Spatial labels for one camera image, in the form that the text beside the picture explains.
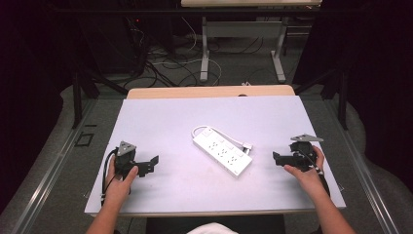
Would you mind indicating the person's left hand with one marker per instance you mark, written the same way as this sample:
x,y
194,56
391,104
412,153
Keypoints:
x,y
117,187

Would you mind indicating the person's right hand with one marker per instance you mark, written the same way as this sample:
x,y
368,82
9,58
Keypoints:
x,y
307,177

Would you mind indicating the white power plug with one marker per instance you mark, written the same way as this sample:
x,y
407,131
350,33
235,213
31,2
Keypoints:
x,y
247,148

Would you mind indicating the black floor socket frame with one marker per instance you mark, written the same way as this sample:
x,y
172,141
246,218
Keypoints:
x,y
84,139

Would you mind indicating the aluminium floor rail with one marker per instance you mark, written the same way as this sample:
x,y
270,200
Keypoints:
x,y
48,182
367,175

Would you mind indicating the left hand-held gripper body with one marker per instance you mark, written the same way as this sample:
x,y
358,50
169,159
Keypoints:
x,y
126,155

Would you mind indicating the dark computer case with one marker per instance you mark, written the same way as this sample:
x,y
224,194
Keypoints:
x,y
107,42

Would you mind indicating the wooden table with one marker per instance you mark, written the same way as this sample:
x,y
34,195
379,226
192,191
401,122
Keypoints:
x,y
201,91

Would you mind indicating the black metal stand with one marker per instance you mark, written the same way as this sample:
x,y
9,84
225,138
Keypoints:
x,y
78,97
341,94

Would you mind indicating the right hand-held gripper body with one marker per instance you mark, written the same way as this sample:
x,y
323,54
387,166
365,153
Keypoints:
x,y
303,152

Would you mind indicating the person's white clothing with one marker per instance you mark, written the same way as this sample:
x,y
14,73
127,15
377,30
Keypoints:
x,y
212,228

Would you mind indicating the white power strip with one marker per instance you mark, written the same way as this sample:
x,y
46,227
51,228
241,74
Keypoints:
x,y
223,153

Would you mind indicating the white table cover board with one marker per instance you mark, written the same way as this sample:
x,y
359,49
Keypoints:
x,y
181,182

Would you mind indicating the dark curtain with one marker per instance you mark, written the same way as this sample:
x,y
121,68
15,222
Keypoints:
x,y
29,81
380,81

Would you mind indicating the white desk with metal legs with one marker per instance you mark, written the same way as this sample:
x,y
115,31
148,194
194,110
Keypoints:
x,y
243,29

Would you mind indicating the black horizontal bar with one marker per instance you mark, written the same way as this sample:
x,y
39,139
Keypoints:
x,y
162,11

